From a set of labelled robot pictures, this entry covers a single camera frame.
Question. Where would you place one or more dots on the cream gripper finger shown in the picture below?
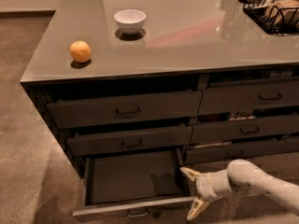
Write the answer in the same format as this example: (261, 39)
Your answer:
(199, 205)
(190, 173)

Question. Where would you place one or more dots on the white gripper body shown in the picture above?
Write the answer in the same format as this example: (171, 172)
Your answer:
(205, 187)

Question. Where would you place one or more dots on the dark drawer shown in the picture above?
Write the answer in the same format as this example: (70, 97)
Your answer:
(100, 143)
(242, 150)
(249, 97)
(122, 109)
(133, 185)
(213, 132)

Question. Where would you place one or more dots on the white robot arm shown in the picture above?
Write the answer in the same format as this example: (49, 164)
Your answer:
(240, 177)

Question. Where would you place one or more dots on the dark cabinet with grey top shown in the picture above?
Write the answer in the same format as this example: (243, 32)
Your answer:
(184, 45)

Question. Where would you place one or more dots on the white ceramic bowl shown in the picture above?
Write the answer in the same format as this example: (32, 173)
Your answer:
(130, 21)

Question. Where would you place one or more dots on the orange fruit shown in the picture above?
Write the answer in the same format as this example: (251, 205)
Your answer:
(80, 51)

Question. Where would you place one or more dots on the black wire basket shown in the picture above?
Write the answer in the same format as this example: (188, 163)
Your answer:
(275, 17)

